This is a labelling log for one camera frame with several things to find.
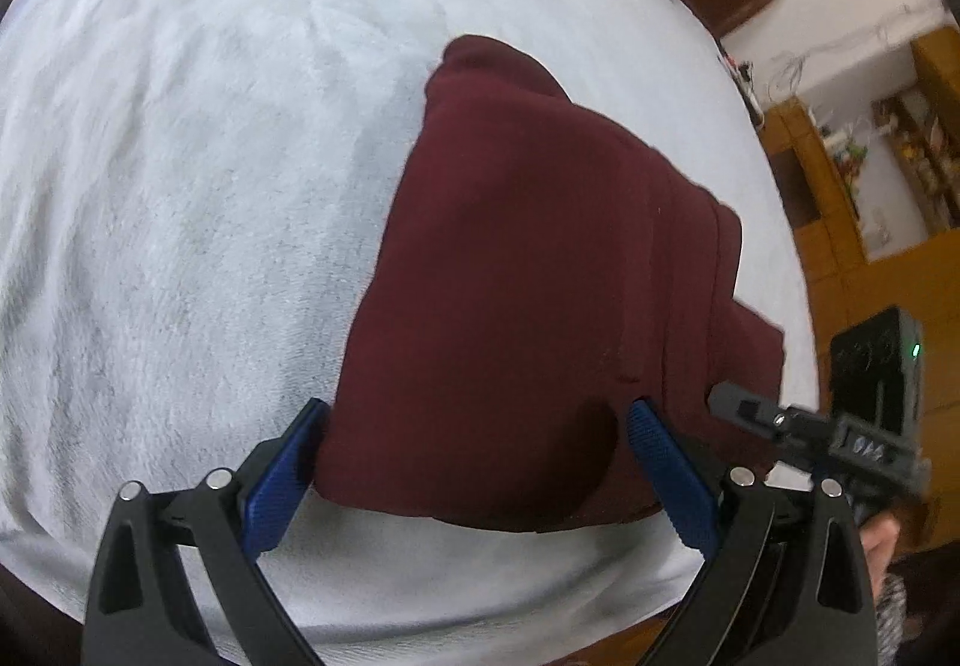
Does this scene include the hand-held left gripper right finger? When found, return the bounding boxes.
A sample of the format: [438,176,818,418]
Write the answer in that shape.
[627,398,878,666]

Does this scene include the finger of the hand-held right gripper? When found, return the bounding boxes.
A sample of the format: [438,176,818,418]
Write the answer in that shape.
[709,381,833,461]

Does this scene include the person's right hand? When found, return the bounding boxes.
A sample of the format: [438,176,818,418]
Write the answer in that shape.
[862,514,901,581]

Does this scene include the hanging cables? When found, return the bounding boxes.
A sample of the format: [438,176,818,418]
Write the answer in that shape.
[765,0,927,108]

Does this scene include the wooden wall shelf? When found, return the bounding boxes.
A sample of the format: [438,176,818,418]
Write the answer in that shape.
[874,85,960,239]

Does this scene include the white bed sheet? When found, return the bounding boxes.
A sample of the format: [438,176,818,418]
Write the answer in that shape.
[0,0,818,644]

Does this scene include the wooden desk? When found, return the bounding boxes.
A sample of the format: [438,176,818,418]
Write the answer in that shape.
[757,28,960,374]

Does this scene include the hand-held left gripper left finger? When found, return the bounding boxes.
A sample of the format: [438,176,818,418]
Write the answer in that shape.
[82,398,331,666]

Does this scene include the bedside clutter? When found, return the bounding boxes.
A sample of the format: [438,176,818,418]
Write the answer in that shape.
[718,55,767,128]

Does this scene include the maroon pants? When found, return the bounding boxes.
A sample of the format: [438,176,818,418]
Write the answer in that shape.
[315,34,786,533]

